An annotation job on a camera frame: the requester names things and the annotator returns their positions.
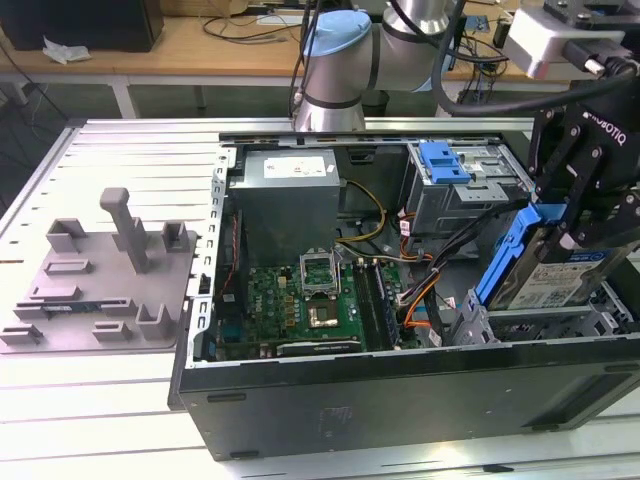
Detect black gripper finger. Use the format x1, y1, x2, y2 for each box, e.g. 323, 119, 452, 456
562, 119, 640, 249
528, 107, 569, 204

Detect hard disk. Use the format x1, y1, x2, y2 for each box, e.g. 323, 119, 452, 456
474, 202, 629, 312

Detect metal disk bay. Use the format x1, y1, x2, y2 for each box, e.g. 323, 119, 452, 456
452, 289, 624, 347

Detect blue plastic latch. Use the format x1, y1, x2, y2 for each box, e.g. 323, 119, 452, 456
419, 142, 472, 185

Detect metal drive cage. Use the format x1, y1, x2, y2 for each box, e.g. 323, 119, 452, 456
403, 142, 540, 237

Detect black cube device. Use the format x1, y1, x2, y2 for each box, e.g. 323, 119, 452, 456
492, 17, 512, 50

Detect metal socket cover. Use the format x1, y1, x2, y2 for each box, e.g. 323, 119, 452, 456
298, 247, 339, 297

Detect grey power supply unit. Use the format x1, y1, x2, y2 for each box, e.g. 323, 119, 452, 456
227, 148, 342, 254

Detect CPU socket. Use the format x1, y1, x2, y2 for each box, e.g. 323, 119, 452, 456
305, 297, 342, 330

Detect black PC case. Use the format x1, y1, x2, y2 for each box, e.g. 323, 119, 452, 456
167, 129, 640, 464

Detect black graphics card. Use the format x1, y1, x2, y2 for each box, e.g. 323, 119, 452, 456
275, 338, 362, 357

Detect green motherboard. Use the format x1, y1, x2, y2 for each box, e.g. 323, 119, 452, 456
244, 257, 419, 354

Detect wooden workbench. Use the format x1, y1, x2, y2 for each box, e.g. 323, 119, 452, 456
0, 0, 640, 121

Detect grey parts rack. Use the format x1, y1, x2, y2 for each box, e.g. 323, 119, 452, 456
0, 187, 199, 356

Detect black computer box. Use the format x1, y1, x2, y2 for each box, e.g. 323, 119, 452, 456
0, 0, 165, 54

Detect white crumpled plastic bag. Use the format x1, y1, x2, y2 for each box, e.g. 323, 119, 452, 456
42, 34, 94, 65

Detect green RAM stick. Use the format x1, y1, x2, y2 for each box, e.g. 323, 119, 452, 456
44, 302, 96, 315

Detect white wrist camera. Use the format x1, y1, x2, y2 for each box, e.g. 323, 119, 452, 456
502, 7, 627, 80

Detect black cable bundle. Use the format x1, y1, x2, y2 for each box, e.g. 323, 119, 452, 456
397, 197, 531, 306

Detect yellow black power cable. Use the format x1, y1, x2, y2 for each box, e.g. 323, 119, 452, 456
335, 179, 387, 246

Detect orange yellow motherboard wires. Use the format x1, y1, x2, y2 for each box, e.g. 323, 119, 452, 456
403, 299, 432, 329

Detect wire locking lever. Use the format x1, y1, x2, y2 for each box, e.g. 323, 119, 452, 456
333, 247, 347, 301

